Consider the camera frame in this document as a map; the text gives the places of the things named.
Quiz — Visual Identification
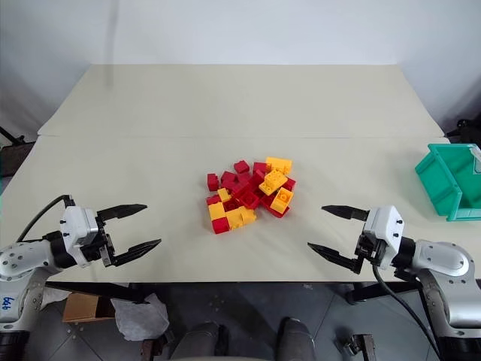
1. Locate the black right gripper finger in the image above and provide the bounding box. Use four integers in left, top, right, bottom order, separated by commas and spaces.
307, 242, 364, 275
321, 204, 371, 223

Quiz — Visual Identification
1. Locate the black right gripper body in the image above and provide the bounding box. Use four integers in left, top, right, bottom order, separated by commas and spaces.
355, 232, 389, 266

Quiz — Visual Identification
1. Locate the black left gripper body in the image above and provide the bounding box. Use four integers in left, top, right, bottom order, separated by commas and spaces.
80, 213, 118, 269

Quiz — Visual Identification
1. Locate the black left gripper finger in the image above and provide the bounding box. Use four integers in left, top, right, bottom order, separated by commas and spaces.
110, 238, 162, 268
96, 204, 148, 227

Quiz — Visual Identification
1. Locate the brown cardboard box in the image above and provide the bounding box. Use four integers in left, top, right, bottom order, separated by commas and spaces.
62, 293, 116, 324

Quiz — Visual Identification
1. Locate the white crumpled plastic bag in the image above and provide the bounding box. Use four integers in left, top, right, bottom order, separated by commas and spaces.
113, 293, 171, 342

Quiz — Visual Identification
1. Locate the yellow plastic toy brick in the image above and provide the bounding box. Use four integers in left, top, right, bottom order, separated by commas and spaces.
265, 156, 294, 175
271, 187, 295, 213
258, 168, 289, 196

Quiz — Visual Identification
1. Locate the red plastic toy brick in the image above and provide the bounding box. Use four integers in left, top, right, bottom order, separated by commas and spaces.
234, 184, 265, 209
259, 194, 292, 220

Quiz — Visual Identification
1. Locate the black metal clamp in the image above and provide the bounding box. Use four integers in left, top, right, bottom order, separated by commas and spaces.
337, 332, 376, 357

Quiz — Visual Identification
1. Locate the dark rounded shape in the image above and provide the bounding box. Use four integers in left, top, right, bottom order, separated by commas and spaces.
275, 317, 313, 361
175, 322, 228, 361

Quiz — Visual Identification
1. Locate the green plastic bin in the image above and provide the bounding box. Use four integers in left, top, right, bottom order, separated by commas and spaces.
414, 142, 481, 223

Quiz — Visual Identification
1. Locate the black stand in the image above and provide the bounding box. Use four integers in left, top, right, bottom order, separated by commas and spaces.
0, 125, 38, 174

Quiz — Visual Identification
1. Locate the black equipment base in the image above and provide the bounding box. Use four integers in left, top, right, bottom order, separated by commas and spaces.
444, 118, 481, 146

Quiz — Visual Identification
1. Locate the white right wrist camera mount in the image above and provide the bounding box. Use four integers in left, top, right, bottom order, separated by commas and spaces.
362, 205, 407, 271

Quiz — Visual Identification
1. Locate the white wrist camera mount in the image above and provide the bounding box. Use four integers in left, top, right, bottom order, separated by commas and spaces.
59, 205, 100, 268
362, 205, 407, 271

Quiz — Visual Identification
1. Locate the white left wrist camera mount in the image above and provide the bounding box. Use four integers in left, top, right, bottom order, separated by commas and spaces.
59, 205, 100, 268

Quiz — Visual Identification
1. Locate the black table frame bar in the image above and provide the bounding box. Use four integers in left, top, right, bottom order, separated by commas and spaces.
344, 281, 422, 306
44, 281, 152, 305

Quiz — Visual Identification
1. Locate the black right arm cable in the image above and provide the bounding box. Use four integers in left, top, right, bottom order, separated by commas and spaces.
371, 262, 443, 360

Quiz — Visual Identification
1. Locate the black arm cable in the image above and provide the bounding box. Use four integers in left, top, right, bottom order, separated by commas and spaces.
371, 262, 443, 360
16, 194, 73, 244

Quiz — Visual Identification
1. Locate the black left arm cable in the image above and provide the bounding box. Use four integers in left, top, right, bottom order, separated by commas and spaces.
16, 194, 73, 244

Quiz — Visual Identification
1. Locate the dark metal bracket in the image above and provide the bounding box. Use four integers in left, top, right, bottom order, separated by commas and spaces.
140, 333, 169, 361

